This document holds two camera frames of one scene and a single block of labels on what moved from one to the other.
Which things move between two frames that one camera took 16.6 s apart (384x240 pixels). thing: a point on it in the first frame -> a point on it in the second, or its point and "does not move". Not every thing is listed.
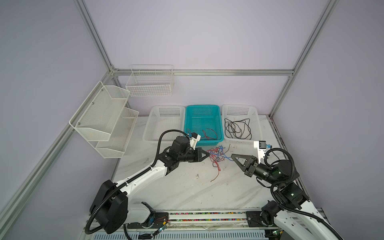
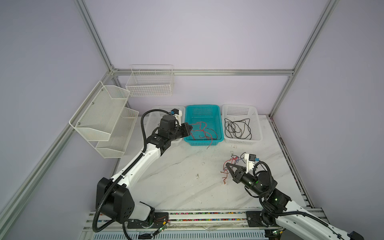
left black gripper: x=198 y=151 -> x=186 y=132
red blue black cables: x=217 y=154 -> x=234 y=159
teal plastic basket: x=206 y=121 does not move
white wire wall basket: x=151 y=80 does not move
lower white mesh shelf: x=115 y=147 does not move
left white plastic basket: x=161 y=118 does not move
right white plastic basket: x=241 y=124 does not move
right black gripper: x=250 y=164 -> x=240 y=171
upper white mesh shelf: x=96 y=118 does not move
